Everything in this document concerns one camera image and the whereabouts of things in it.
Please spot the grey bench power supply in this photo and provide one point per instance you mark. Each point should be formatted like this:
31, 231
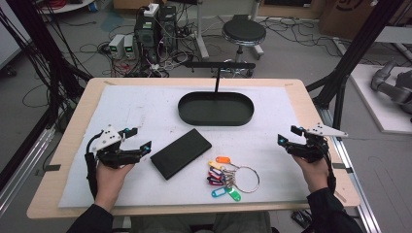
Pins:
116, 45
129, 47

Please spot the white table mat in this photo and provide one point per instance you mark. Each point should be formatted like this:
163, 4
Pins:
181, 194

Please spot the black computer tower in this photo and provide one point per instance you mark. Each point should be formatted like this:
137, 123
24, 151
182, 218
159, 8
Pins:
167, 26
146, 35

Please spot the black metal frame post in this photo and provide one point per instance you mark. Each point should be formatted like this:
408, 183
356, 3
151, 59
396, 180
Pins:
39, 48
353, 55

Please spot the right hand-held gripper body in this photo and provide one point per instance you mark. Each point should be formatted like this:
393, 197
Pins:
312, 147

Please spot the cardboard box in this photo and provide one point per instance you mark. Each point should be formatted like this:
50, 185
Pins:
343, 16

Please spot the white power adaptor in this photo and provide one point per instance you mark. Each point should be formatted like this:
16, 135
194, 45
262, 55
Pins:
151, 9

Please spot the aluminium rail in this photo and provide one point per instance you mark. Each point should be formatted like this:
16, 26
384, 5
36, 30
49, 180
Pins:
359, 200
22, 168

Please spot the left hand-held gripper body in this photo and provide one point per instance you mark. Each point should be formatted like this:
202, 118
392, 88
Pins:
108, 152

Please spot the white metal stand leg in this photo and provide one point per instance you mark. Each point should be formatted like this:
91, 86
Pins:
201, 35

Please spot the black oval tray with hanger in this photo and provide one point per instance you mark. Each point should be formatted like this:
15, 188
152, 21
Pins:
215, 110

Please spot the black round stool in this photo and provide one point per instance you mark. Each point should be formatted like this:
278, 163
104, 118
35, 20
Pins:
243, 30

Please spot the black tape piece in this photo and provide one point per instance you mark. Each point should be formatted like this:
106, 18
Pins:
51, 168
341, 167

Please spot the person's left hand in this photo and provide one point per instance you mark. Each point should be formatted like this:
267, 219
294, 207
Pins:
110, 181

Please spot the person's right hand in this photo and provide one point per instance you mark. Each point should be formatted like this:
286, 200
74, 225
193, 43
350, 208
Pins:
312, 174

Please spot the white floor board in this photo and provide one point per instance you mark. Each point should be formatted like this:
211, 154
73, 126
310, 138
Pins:
375, 106

